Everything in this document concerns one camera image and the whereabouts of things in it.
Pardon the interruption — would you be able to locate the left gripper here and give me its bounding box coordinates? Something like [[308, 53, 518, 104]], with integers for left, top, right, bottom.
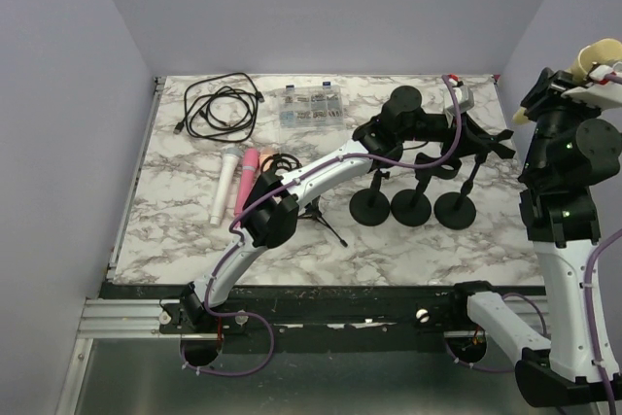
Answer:
[[397, 109, 489, 159]]

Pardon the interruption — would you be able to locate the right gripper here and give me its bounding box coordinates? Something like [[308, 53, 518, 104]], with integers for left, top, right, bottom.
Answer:
[[523, 66, 607, 179]]

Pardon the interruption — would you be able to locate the clip desk stand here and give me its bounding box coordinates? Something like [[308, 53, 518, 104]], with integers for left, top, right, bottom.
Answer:
[[390, 158, 462, 227]]

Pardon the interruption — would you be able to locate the shock mount desk stand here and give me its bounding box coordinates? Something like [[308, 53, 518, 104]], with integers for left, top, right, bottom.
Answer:
[[349, 169, 391, 226]]

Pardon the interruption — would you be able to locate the tall shock mount stand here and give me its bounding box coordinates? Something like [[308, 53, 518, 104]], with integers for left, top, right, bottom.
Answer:
[[259, 153, 348, 248]]

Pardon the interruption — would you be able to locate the pink microphone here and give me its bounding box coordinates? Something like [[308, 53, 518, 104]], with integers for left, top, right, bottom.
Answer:
[[233, 148, 259, 217]]

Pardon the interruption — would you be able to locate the white microphone grey head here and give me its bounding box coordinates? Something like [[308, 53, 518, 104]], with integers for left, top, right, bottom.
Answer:
[[210, 147, 243, 226]]

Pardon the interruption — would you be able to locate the yellow microphone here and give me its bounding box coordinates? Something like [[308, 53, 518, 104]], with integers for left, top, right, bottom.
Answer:
[[512, 38, 621, 124]]

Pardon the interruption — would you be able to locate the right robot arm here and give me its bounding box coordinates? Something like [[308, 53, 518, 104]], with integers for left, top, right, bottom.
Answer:
[[446, 59, 621, 407]]

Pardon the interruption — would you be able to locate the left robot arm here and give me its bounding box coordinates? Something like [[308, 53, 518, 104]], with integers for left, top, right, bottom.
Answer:
[[182, 82, 515, 332]]

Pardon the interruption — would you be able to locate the peach microphone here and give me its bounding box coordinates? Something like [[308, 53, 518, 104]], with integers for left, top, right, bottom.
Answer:
[[259, 148, 275, 172]]

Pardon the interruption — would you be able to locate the clear screw organiser box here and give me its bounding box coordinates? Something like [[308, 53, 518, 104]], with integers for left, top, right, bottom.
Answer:
[[271, 81, 344, 129]]

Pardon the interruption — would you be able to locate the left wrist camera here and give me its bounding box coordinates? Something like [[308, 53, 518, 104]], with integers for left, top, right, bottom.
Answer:
[[443, 75, 474, 119]]

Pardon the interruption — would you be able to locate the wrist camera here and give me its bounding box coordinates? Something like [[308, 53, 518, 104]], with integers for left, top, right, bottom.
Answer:
[[443, 75, 474, 119], [562, 61, 621, 111]]

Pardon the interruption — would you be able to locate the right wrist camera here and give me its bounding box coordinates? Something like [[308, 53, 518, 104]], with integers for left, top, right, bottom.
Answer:
[[562, 61, 621, 111]]

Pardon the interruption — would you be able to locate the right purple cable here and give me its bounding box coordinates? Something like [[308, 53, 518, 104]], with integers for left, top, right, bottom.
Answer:
[[451, 72, 622, 415]]

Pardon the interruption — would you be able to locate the black usb cable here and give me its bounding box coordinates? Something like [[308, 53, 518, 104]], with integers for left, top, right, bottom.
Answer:
[[173, 73, 266, 145]]

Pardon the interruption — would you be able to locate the aluminium frame rail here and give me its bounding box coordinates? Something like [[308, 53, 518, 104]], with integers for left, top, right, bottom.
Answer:
[[77, 298, 180, 339]]

